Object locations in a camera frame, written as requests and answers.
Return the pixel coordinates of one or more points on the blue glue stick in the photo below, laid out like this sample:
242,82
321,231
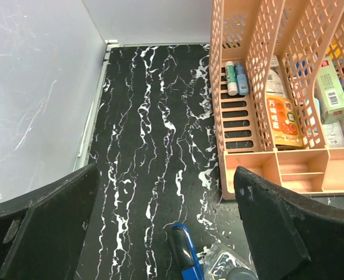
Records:
242,81

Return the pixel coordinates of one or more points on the white plastic packet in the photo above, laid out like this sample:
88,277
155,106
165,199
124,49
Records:
334,134

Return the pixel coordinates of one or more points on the peach plastic desk organizer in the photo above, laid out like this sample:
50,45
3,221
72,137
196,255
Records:
301,34

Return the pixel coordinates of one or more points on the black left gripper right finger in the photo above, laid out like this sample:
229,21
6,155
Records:
290,236

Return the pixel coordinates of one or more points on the orange spiral notebook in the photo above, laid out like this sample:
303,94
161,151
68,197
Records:
283,122

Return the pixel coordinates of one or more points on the green white glue stick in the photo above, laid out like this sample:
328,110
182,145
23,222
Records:
231,78

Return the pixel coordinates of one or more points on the white label packet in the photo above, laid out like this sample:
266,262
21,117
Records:
275,83

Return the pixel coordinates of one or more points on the tall clear square bottle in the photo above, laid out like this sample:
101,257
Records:
221,262

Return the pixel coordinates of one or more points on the blue black stapler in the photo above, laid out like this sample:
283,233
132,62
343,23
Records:
184,252

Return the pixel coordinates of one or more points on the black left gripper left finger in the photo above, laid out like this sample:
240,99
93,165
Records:
42,232

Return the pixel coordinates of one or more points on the green cardboard box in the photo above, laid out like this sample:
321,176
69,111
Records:
329,92

